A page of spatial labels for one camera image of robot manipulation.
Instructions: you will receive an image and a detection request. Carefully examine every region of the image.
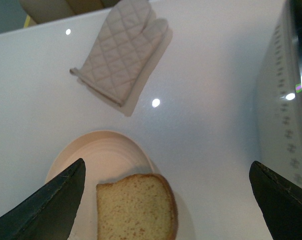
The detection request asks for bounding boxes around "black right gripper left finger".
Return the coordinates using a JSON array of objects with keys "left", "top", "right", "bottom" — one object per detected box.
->
[{"left": 0, "top": 158, "right": 86, "bottom": 240}]

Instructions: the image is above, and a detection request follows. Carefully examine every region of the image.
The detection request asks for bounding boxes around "beige quilted oven mitt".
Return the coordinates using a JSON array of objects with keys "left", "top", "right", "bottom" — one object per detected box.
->
[{"left": 70, "top": 0, "right": 168, "bottom": 106}]

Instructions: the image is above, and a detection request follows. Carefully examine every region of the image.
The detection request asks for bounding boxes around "beige upholstered chair left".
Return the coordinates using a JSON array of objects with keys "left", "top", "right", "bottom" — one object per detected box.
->
[{"left": 19, "top": 0, "right": 119, "bottom": 24}]

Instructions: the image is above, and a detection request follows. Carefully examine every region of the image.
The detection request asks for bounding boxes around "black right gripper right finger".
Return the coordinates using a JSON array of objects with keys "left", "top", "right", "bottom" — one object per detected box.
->
[{"left": 249, "top": 161, "right": 302, "bottom": 240}]

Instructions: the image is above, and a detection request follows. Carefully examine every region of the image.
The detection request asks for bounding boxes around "cream ceramic plate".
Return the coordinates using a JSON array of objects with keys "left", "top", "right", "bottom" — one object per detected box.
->
[{"left": 46, "top": 130, "right": 196, "bottom": 240}]

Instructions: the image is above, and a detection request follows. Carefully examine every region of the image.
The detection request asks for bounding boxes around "chrome and cream toaster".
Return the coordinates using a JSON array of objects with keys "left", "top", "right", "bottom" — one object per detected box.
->
[{"left": 256, "top": 0, "right": 302, "bottom": 188}]

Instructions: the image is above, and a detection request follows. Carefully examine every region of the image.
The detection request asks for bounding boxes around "slice of bread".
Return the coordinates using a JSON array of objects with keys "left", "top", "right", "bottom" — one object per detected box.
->
[{"left": 96, "top": 173, "right": 178, "bottom": 240}]

